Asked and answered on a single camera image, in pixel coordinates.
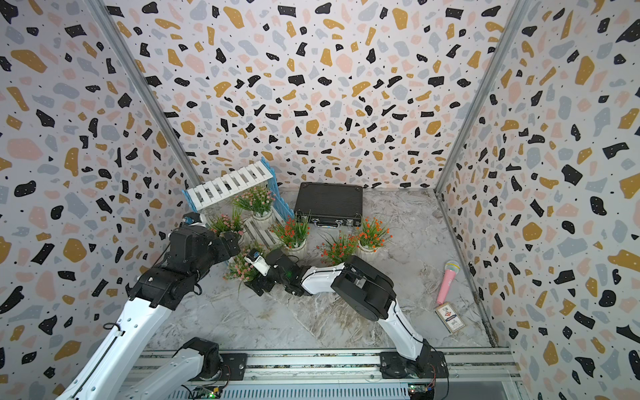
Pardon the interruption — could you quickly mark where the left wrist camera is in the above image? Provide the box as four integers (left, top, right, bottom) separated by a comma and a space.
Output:
182, 212, 205, 226

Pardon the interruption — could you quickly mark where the black ribbed carrying case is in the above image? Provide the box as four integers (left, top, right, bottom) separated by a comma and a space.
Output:
293, 182, 363, 228

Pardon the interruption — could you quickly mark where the aluminium corner post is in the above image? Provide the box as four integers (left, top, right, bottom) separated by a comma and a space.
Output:
85, 0, 200, 188
433, 0, 531, 195

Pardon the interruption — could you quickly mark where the right aluminium corner post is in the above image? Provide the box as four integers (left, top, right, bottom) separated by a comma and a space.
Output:
433, 0, 531, 195

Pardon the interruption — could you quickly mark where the small printed card box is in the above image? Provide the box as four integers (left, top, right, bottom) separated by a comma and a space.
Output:
435, 303, 466, 333

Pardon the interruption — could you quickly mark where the red flower pot by case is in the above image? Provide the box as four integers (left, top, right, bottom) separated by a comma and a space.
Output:
269, 218, 310, 250

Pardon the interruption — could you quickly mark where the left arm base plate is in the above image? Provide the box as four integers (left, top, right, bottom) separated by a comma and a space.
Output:
220, 353, 248, 382

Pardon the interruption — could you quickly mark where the left aluminium corner post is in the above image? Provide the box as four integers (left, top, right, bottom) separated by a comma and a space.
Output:
85, 0, 200, 188

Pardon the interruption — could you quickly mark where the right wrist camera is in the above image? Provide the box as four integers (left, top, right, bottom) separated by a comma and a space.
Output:
245, 249, 270, 277

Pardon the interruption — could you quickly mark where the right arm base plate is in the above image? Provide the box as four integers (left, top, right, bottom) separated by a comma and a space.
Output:
379, 349, 449, 379

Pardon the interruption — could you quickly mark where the red flower pot centre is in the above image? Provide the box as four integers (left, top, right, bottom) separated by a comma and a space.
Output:
318, 233, 358, 266

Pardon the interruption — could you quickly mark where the blue white two-tier rack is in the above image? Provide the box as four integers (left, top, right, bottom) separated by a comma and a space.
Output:
183, 158, 294, 248

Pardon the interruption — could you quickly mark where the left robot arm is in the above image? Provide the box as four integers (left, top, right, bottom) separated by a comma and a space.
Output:
60, 225, 240, 399

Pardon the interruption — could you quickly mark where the pink flower pot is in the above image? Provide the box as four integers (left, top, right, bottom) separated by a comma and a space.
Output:
233, 186, 275, 219
223, 244, 263, 283
209, 208, 245, 239

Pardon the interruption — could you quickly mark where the orange flower pot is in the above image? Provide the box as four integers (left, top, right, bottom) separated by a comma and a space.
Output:
356, 218, 393, 255

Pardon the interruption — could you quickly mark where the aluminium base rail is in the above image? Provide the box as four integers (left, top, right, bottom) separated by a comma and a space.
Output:
125, 348, 528, 399

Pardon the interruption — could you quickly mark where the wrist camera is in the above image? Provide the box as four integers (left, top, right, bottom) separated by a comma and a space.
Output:
182, 212, 205, 226
245, 249, 270, 277

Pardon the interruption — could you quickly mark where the pink toy microphone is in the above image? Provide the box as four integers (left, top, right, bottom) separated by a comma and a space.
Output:
436, 260, 460, 305

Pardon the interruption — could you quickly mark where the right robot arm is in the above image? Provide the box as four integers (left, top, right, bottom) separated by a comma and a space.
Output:
244, 248, 449, 380

